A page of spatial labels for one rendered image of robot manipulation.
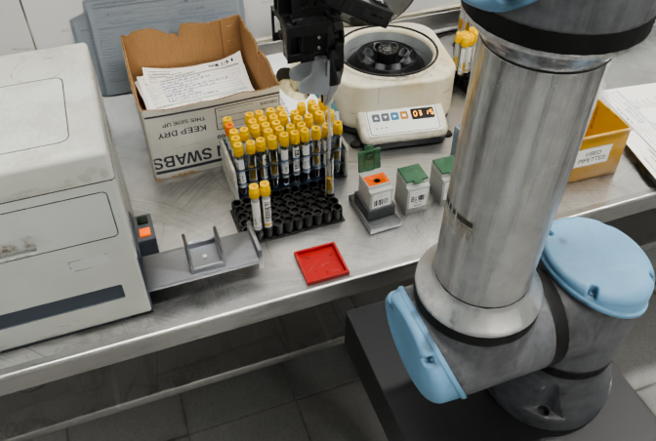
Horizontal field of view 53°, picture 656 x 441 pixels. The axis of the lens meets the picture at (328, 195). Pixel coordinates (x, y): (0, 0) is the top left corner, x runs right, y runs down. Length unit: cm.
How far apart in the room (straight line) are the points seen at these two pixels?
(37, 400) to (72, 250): 88
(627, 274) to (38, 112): 69
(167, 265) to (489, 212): 61
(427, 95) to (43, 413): 111
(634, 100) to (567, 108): 105
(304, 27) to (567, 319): 48
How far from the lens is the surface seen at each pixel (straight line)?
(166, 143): 117
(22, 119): 88
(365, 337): 85
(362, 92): 122
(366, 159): 106
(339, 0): 89
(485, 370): 63
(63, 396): 171
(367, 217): 107
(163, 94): 132
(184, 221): 112
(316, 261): 103
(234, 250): 100
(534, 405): 81
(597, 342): 71
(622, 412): 88
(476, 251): 53
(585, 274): 67
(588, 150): 121
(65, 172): 81
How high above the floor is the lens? 164
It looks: 42 degrees down
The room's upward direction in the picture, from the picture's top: straight up
